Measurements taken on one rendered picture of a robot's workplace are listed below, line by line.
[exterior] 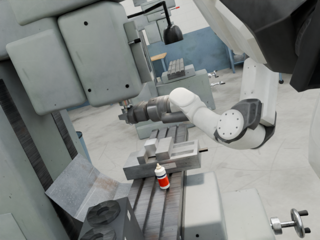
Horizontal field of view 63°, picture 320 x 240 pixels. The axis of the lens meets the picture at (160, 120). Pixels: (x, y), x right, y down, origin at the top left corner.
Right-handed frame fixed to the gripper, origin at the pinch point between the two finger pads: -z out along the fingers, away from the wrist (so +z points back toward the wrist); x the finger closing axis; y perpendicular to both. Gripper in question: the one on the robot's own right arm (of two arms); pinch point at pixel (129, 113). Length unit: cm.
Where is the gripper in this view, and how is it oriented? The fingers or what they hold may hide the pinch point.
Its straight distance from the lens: 101.3
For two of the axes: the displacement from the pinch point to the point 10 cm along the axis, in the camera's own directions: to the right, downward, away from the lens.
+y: 2.9, 9.1, 3.1
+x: -4.1, 4.1, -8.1
